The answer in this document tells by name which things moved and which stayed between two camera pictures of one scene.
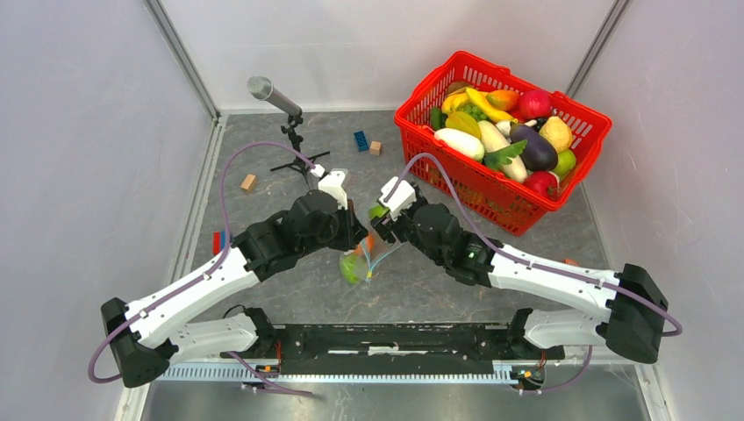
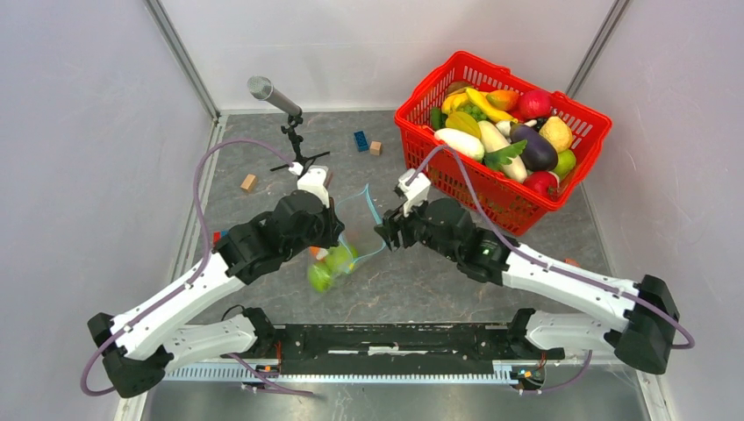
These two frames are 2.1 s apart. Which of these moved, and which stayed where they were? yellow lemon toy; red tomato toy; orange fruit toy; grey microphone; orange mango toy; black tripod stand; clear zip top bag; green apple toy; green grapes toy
Moved: clear zip top bag; orange fruit toy; green apple toy
Stayed: green grapes toy; black tripod stand; yellow lemon toy; orange mango toy; grey microphone; red tomato toy
